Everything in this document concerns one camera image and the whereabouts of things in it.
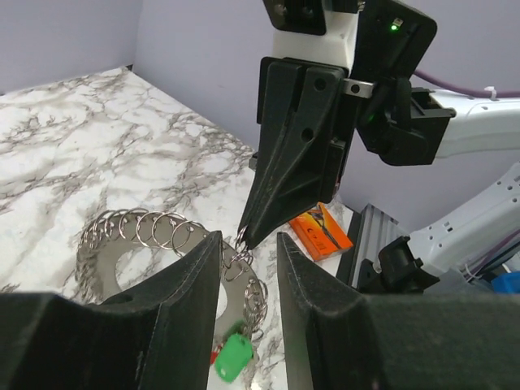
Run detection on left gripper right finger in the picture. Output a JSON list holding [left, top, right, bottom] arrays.
[[277, 232, 519, 389]]

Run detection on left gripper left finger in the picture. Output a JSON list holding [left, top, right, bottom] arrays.
[[1, 232, 223, 389]]

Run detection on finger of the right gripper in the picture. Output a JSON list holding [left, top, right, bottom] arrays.
[[239, 64, 345, 249], [243, 58, 306, 232]]

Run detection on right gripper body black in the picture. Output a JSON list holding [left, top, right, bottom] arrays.
[[350, 1, 452, 166]]

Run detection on red key tag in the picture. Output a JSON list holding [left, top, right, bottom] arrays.
[[210, 344, 223, 365]]

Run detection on green key tag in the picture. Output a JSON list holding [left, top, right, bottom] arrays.
[[214, 333, 254, 383]]

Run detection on metal disc with keyrings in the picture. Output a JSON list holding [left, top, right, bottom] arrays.
[[75, 208, 268, 344]]

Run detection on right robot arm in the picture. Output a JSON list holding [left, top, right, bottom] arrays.
[[239, 1, 519, 293]]

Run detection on orange box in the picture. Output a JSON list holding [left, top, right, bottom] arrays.
[[289, 202, 353, 262]]

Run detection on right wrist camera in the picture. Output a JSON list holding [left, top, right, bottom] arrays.
[[263, 0, 365, 69]]

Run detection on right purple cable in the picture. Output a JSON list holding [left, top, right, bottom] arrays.
[[413, 68, 520, 98]]

